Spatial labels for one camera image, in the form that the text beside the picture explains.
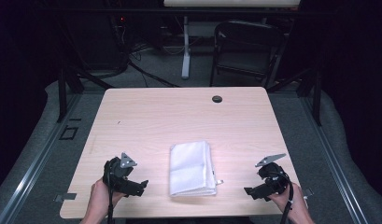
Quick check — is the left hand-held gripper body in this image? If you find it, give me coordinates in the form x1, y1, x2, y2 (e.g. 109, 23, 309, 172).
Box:
102, 152, 144, 198

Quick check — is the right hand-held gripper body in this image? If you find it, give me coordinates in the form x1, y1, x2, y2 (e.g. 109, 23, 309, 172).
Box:
254, 152, 290, 200

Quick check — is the white cloth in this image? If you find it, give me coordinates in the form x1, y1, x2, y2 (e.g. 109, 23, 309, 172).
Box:
168, 140, 224, 198

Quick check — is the person's left hand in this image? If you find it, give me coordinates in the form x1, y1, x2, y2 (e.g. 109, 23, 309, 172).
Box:
90, 178, 128, 216

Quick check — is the person's right hand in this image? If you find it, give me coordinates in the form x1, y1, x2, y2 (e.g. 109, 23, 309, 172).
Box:
267, 183, 308, 216

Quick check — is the black metal stand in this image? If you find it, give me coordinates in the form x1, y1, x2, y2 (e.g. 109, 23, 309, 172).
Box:
56, 65, 114, 123
266, 67, 323, 127

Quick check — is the white desk leg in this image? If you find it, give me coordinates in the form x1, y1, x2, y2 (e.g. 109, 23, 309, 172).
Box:
180, 15, 191, 80

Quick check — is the black folding chair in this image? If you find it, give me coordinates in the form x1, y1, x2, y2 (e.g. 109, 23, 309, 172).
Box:
208, 20, 287, 89

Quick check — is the black computer cabinet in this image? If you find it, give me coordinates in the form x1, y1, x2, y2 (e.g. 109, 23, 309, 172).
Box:
63, 11, 131, 72

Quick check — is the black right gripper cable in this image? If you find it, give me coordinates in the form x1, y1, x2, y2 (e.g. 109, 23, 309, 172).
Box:
272, 172, 295, 224

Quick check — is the aluminium floor rail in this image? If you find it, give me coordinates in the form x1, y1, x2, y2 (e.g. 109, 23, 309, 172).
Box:
299, 92, 370, 224
0, 92, 83, 224

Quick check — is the black floor cable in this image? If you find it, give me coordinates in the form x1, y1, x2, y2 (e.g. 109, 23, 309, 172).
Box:
126, 59, 181, 89

